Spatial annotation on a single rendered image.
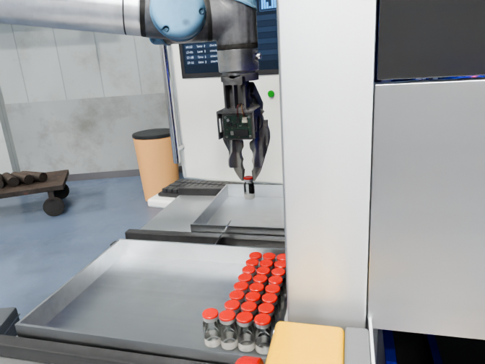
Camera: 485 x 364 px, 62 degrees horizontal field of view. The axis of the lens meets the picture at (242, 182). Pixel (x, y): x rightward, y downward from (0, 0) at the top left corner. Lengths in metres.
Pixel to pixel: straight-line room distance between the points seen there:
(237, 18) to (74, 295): 0.53
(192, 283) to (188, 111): 0.87
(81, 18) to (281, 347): 0.49
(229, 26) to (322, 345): 0.56
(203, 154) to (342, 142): 1.18
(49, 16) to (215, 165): 0.93
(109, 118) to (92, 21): 4.04
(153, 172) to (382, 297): 3.34
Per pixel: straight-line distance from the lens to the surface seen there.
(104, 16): 0.62
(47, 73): 4.81
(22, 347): 0.62
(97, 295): 0.71
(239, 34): 0.74
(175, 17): 0.59
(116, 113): 4.62
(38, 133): 4.93
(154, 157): 3.57
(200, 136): 1.45
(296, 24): 0.29
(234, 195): 1.05
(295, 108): 0.29
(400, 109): 0.30
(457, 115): 0.30
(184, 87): 1.45
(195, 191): 1.09
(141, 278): 0.73
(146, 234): 0.85
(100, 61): 4.62
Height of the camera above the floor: 1.23
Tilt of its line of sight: 18 degrees down
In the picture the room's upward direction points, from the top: 4 degrees counter-clockwise
